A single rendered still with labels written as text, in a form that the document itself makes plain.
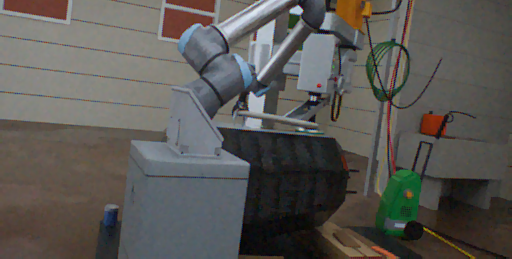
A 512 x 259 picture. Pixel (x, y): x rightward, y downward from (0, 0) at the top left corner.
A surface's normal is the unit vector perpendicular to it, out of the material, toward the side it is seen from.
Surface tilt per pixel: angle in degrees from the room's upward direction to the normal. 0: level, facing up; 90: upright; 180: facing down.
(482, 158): 90
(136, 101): 90
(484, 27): 90
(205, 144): 90
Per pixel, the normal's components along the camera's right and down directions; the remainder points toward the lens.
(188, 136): 0.43, 0.11
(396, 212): 0.05, 0.07
